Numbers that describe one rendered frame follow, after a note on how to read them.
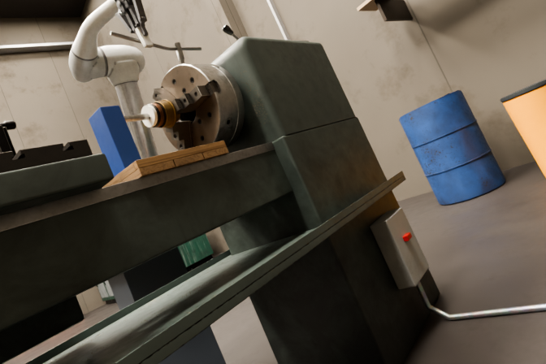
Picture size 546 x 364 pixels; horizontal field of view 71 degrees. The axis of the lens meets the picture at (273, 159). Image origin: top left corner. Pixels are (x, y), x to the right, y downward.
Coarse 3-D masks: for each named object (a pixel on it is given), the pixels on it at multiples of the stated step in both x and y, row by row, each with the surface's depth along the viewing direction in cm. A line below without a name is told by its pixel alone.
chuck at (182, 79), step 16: (192, 64) 128; (176, 80) 131; (192, 80) 127; (208, 80) 122; (224, 80) 127; (176, 96) 133; (224, 96) 124; (192, 112) 139; (208, 112) 125; (224, 112) 124; (192, 128) 131; (208, 128) 127; (224, 128) 126; (176, 144) 138
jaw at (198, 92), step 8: (200, 88) 121; (208, 88) 123; (216, 88) 124; (184, 96) 121; (192, 96) 122; (200, 96) 120; (208, 96) 123; (176, 104) 122; (184, 104) 122; (192, 104) 122; (200, 104) 126; (176, 112) 123; (184, 112) 126
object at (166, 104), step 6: (156, 102) 122; (162, 102) 121; (168, 102) 123; (156, 108) 118; (162, 108) 120; (168, 108) 121; (174, 108) 122; (162, 114) 119; (168, 114) 120; (174, 114) 122; (162, 120) 120; (168, 120) 121; (174, 120) 123; (156, 126) 120; (162, 126) 122; (168, 126) 124
